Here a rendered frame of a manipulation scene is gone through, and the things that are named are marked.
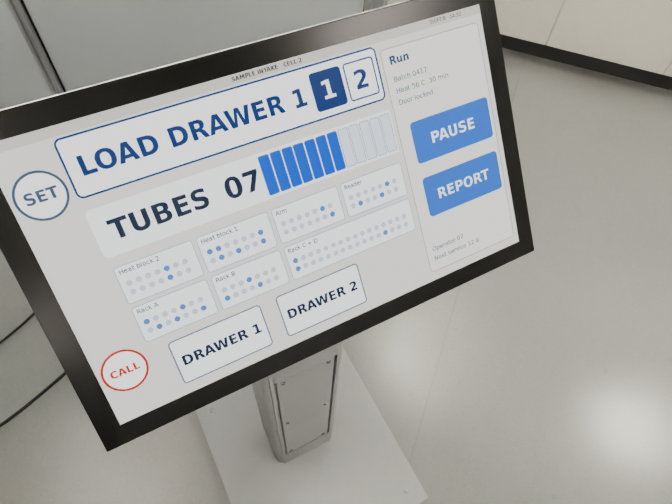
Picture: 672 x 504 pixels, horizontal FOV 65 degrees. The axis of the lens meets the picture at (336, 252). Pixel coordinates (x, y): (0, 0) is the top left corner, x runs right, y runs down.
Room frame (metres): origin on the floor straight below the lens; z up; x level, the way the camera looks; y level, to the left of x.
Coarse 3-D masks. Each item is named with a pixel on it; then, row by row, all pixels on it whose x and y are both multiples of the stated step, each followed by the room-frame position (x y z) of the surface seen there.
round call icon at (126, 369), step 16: (112, 352) 0.18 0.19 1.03; (128, 352) 0.18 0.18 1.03; (144, 352) 0.18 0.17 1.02; (96, 368) 0.16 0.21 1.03; (112, 368) 0.17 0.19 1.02; (128, 368) 0.17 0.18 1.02; (144, 368) 0.17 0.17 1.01; (112, 384) 0.16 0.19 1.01; (128, 384) 0.16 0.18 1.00; (144, 384) 0.16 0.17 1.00
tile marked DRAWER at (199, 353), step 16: (224, 320) 0.22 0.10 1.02; (240, 320) 0.23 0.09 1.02; (256, 320) 0.23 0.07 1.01; (192, 336) 0.20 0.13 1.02; (208, 336) 0.21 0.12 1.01; (224, 336) 0.21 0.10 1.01; (240, 336) 0.22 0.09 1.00; (256, 336) 0.22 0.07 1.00; (176, 352) 0.19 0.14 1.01; (192, 352) 0.19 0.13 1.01; (208, 352) 0.20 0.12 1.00; (224, 352) 0.20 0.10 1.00; (240, 352) 0.20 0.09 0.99; (256, 352) 0.21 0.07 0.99; (192, 368) 0.18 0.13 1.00; (208, 368) 0.19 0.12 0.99
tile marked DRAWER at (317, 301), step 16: (336, 272) 0.29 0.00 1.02; (352, 272) 0.29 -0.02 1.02; (304, 288) 0.27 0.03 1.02; (320, 288) 0.27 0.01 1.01; (336, 288) 0.27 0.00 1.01; (352, 288) 0.28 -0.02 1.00; (288, 304) 0.25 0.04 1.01; (304, 304) 0.25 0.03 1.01; (320, 304) 0.26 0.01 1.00; (336, 304) 0.26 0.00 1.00; (352, 304) 0.27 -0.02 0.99; (288, 320) 0.24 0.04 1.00; (304, 320) 0.24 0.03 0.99; (320, 320) 0.25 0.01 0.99; (288, 336) 0.23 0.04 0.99
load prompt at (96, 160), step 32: (320, 64) 0.42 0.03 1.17; (352, 64) 0.43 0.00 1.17; (224, 96) 0.37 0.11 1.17; (256, 96) 0.38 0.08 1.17; (288, 96) 0.39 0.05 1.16; (320, 96) 0.40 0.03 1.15; (352, 96) 0.41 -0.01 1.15; (384, 96) 0.42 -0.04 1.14; (96, 128) 0.31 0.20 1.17; (128, 128) 0.32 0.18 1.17; (160, 128) 0.33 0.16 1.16; (192, 128) 0.34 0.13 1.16; (224, 128) 0.35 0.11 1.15; (256, 128) 0.36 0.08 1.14; (288, 128) 0.37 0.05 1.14; (64, 160) 0.29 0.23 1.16; (96, 160) 0.29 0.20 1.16; (128, 160) 0.30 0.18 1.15; (160, 160) 0.31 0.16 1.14; (192, 160) 0.32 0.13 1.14; (96, 192) 0.28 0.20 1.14
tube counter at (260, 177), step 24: (360, 120) 0.40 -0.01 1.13; (384, 120) 0.41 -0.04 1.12; (288, 144) 0.36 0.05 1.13; (312, 144) 0.37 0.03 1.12; (336, 144) 0.37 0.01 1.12; (360, 144) 0.38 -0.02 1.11; (384, 144) 0.39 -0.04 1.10; (216, 168) 0.32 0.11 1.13; (240, 168) 0.33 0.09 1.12; (264, 168) 0.34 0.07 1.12; (288, 168) 0.34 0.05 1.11; (312, 168) 0.35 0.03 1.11; (336, 168) 0.36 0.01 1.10; (240, 192) 0.31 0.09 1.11; (264, 192) 0.32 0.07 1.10
